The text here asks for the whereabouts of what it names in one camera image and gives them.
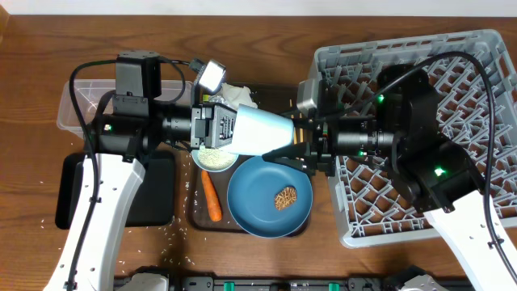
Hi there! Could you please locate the light blue rice bowl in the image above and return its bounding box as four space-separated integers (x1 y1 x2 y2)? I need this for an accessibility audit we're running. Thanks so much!
191 147 239 172

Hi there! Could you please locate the white tissue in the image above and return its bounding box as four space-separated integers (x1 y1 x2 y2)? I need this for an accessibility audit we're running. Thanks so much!
221 83 258 110

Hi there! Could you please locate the light blue plastic cup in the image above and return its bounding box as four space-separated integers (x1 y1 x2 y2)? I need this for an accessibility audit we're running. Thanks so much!
222 104 294 156

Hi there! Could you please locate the brown noodle cake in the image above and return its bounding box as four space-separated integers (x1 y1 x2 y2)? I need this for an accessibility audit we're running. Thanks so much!
274 187 297 211

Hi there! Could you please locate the dark blue plate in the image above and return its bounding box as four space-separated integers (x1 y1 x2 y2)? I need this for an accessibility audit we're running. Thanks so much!
227 156 313 238

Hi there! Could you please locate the orange carrot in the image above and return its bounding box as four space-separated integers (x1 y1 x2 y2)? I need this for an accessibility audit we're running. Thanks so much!
201 170 222 222

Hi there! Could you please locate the yellow foil snack wrapper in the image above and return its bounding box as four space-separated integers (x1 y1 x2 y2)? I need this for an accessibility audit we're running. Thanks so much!
203 95 226 104

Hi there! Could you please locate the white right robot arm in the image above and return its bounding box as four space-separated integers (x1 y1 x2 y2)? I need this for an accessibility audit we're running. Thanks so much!
263 65 516 290

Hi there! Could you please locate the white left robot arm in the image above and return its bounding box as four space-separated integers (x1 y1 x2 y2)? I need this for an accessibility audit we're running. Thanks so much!
45 51 237 290

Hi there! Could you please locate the grey dishwasher rack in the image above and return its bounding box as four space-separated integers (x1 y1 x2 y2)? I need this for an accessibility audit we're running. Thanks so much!
307 30 516 248

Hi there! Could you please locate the dark brown serving tray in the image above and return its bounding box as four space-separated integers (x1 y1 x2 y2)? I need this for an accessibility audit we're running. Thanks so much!
186 82 314 235

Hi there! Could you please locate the clear plastic bin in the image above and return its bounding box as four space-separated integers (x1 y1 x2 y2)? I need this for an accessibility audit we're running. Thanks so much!
57 79 183 138

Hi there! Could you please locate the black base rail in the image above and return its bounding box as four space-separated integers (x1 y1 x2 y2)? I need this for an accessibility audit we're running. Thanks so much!
112 264 461 291

